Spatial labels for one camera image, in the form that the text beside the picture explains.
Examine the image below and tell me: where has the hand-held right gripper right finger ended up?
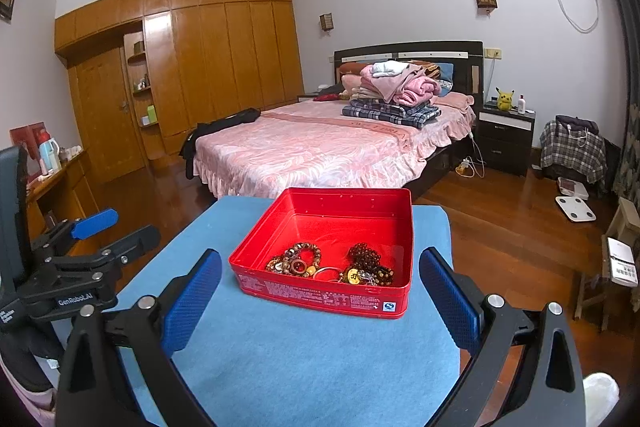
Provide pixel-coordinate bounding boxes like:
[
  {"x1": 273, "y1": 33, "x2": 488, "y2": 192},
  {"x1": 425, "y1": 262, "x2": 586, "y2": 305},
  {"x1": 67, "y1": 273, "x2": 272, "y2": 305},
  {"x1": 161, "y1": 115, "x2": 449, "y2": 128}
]
[{"x1": 419, "y1": 247, "x2": 587, "y2": 427}]

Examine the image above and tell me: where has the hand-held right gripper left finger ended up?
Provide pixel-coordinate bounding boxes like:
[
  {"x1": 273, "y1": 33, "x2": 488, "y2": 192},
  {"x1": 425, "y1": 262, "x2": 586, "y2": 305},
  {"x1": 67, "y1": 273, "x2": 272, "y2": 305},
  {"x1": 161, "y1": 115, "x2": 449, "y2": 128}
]
[{"x1": 52, "y1": 249, "x2": 223, "y2": 427}]

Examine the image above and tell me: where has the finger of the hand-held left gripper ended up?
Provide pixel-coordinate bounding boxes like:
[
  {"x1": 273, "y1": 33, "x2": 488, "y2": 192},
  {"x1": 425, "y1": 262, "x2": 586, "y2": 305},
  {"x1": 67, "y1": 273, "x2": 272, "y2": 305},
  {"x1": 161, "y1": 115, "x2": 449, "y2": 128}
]
[
  {"x1": 69, "y1": 208, "x2": 120, "y2": 241},
  {"x1": 97, "y1": 225, "x2": 162, "y2": 269}
]

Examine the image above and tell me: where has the multicolour bead bracelet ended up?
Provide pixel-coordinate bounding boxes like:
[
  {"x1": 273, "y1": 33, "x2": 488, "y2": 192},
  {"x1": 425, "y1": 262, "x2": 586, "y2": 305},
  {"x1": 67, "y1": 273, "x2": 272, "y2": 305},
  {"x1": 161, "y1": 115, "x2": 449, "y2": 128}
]
[{"x1": 369, "y1": 264, "x2": 397, "y2": 286}]

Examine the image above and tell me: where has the red rectangular box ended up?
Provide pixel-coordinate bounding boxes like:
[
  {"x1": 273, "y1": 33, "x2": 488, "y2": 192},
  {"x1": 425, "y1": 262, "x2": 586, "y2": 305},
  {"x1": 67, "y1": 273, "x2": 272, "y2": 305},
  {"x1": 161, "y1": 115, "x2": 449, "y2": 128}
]
[{"x1": 228, "y1": 187, "x2": 414, "y2": 320}]

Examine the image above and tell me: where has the wooden desk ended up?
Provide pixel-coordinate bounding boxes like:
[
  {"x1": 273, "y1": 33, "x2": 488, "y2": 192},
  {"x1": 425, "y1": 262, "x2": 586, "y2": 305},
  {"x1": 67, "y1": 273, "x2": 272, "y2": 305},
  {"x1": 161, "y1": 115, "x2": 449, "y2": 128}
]
[{"x1": 20, "y1": 148, "x2": 102, "y2": 258}]

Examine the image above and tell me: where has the light blue thermos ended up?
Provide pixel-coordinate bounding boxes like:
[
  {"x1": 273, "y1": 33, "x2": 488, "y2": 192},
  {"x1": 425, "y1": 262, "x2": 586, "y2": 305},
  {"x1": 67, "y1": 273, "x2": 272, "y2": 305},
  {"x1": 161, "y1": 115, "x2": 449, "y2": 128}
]
[{"x1": 38, "y1": 139, "x2": 62, "y2": 174}]

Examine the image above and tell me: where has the blue table cloth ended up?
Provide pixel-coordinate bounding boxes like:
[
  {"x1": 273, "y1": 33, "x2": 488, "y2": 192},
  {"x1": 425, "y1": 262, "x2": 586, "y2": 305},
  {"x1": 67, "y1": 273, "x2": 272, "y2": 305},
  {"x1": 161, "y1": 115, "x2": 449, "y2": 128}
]
[{"x1": 50, "y1": 195, "x2": 465, "y2": 427}]

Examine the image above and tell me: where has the wooden door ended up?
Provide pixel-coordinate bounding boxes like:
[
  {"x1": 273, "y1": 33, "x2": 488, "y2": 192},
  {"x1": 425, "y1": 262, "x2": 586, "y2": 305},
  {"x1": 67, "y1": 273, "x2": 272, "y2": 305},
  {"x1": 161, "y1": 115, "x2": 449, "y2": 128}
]
[{"x1": 67, "y1": 46, "x2": 149, "y2": 186}]

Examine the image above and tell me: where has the red gift box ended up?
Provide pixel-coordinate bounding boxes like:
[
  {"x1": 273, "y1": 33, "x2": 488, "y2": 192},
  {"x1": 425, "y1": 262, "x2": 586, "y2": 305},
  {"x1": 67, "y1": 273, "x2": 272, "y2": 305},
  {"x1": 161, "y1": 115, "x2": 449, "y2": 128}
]
[{"x1": 10, "y1": 122, "x2": 50, "y2": 160}]

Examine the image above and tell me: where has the silver bangle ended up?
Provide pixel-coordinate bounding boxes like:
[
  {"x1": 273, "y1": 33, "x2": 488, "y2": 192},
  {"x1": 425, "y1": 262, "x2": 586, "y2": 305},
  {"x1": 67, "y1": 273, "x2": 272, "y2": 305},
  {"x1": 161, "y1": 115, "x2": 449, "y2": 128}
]
[{"x1": 312, "y1": 266, "x2": 347, "y2": 283}]

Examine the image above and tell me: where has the wooden stool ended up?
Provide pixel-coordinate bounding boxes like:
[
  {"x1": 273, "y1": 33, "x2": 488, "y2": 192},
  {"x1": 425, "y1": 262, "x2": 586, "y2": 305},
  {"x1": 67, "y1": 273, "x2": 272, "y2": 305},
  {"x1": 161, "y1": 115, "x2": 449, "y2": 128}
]
[{"x1": 572, "y1": 197, "x2": 640, "y2": 333}]

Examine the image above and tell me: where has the black clothing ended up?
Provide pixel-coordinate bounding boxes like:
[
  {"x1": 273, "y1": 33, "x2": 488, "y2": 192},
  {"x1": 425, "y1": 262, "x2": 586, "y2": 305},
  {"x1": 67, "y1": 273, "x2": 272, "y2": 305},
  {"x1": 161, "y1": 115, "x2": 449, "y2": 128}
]
[{"x1": 180, "y1": 108, "x2": 262, "y2": 180}]

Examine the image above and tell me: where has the white bathroom scale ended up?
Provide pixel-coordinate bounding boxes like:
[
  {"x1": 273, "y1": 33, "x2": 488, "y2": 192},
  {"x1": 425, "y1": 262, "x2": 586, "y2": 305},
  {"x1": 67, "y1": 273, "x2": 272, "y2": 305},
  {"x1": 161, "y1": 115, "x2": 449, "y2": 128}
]
[{"x1": 555, "y1": 194, "x2": 599, "y2": 223}]

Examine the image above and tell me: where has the red white floor scale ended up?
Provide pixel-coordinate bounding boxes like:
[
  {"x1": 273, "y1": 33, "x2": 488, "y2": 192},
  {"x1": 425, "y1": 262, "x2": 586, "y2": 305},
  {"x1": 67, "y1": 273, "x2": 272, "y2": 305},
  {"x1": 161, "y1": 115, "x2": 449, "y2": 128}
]
[{"x1": 557, "y1": 177, "x2": 590, "y2": 200}]

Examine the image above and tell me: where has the dark wooden nightstand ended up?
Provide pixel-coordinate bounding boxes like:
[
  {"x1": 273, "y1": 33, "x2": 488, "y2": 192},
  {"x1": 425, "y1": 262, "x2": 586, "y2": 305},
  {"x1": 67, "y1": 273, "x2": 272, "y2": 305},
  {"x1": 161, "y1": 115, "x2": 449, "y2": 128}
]
[{"x1": 475, "y1": 103, "x2": 536, "y2": 178}]

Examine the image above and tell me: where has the white paper sheet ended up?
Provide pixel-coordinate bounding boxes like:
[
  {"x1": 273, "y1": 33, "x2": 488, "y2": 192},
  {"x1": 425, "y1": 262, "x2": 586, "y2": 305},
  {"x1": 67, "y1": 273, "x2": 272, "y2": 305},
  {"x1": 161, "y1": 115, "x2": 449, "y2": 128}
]
[{"x1": 606, "y1": 235, "x2": 640, "y2": 288}]

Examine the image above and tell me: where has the white plastic bag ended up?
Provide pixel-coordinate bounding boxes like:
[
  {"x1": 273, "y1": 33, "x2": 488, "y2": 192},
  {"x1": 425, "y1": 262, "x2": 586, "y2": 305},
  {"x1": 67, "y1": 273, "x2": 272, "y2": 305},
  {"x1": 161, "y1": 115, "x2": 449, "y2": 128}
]
[{"x1": 581, "y1": 372, "x2": 622, "y2": 427}]

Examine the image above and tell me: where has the plaid bag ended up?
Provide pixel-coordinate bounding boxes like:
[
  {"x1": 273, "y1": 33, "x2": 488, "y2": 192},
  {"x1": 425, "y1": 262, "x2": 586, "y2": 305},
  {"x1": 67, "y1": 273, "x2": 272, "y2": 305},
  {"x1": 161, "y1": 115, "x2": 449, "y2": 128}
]
[{"x1": 539, "y1": 115, "x2": 609, "y2": 186}]

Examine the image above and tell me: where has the bed with pink bedspread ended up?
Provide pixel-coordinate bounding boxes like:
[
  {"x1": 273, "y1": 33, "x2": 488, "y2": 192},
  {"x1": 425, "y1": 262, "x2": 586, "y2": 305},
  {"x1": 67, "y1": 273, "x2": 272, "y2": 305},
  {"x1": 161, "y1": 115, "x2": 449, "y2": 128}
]
[{"x1": 192, "y1": 91, "x2": 480, "y2": 200}]

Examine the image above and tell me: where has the folded plaid blanket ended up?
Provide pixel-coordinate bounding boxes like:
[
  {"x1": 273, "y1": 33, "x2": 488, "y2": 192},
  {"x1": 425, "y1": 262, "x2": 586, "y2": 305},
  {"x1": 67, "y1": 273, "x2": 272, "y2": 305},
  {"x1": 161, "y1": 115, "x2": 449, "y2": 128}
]
[{"x1": 342, "y1": 99, "x2": 442, "y2": 128}]

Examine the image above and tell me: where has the wooden wardrobe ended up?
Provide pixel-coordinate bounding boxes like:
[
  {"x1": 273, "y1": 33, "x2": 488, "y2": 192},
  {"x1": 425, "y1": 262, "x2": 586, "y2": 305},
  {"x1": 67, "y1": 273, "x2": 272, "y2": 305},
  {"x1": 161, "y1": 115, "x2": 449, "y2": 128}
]
[{"x1": 54, "y1": 0, "x2": 306, "y2": 168}]

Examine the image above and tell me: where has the pile of pink clothes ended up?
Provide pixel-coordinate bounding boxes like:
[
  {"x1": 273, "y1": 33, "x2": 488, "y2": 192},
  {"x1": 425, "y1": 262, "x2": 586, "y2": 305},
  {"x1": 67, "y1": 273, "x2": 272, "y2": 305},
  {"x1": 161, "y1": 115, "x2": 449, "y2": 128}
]
[{"x1": 340, "y1": 63, "x2": 444, "y2": 106}]

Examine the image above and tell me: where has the blue pillow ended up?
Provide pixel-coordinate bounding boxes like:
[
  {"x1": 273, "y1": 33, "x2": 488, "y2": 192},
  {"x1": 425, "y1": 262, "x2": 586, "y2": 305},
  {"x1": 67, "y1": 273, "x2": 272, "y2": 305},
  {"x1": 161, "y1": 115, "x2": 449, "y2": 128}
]
[{"x1": 435, "y1": 63, "x2": 455, "y2": 96}]

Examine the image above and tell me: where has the dark wooden headboard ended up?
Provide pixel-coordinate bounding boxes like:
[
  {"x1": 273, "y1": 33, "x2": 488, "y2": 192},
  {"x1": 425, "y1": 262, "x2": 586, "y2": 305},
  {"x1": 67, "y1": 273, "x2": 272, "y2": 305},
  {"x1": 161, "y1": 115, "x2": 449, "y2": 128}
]
[{"x1": 333, "y1": 40, "x2": 485, "y2": 108}]

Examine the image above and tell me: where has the white garment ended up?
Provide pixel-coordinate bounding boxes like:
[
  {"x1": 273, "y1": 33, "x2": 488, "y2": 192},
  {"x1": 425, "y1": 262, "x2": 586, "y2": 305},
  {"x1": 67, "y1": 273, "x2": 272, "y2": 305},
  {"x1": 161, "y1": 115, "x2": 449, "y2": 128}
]
[{"x1": 370, "y1": 61, "x2": 404, "y2": 78}]

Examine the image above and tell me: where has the dark red bead bracelet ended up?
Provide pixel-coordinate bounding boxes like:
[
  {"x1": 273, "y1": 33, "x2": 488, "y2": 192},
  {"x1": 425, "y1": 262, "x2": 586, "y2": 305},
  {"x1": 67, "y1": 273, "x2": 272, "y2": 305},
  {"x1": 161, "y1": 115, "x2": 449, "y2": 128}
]
[{"x1": 347, "y1": 243, "x2": 384, "y2": 269}]

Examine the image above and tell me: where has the brown bead bracelet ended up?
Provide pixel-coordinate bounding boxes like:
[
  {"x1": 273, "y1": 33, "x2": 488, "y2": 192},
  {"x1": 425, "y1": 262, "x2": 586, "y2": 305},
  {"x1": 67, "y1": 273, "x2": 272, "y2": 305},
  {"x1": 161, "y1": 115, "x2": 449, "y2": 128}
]
[{"x1": 265, "y1": 243, "x2": 322, "y2": 279}]

